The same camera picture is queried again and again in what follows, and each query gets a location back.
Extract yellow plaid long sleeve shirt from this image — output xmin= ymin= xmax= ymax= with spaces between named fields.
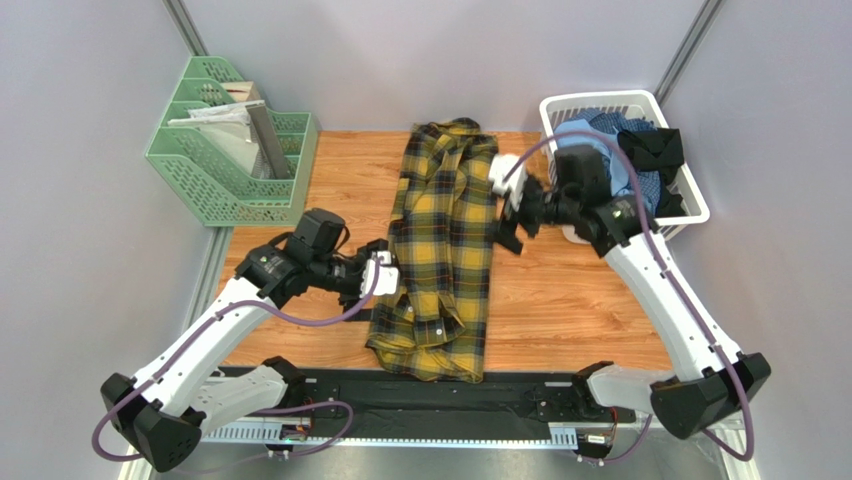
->
xmin=365 ymin=117 xmax=498 ymax=384

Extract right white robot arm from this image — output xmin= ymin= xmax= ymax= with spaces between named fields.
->
xmin=488 ymin=145 xmax=771 ymax=439

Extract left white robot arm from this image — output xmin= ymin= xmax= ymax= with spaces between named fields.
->
xmin=91 ymin=208 xmax=399 ymax=472

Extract light blue shirt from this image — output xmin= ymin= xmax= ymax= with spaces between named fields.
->
xmin=554 ymin=114 xmax=633 ymax=197

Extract blue checked shirt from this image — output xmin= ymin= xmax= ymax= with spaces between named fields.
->
xmin=571 ymin=108 xmax=661 ymax=213

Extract black garment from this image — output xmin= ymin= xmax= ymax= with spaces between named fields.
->
xmin=617 ymin=128 xmax=686 ymax=218

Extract green file organizer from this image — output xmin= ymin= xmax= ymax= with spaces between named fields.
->
xmin=146 ymin=56 xmax=319 ymax=227

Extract grey folder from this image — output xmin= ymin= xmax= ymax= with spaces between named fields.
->
xmin=247 ymin=101 xmax=292 ymax=180

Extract papers in organizer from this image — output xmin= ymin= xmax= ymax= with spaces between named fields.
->
xmin=167 ymin=81 xmax=272 ymax=179

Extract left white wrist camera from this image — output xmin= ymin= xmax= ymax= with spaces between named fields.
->
xmin=360 ymin=250 xmax=401 ymax=298

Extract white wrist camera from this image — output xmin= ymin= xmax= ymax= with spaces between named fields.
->
xmin=488 ymin=154 xmax=528 ymax=211
xmin=360 ymin=250 xmax=401 ymax=298

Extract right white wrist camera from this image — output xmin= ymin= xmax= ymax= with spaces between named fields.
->
xmin=488 ymin=154 xmax=528 ymax=211

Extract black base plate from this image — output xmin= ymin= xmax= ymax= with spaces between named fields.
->
xmin=289 ymin=369 xmax=636 ymax=440

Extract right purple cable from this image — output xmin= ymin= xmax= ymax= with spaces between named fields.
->
xmin=503 ymin=129 xmax=757 ymax=466

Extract aluminium rail frame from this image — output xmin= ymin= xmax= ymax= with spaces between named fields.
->
xmin=119 ymin=382 xmax=760 ymax=480

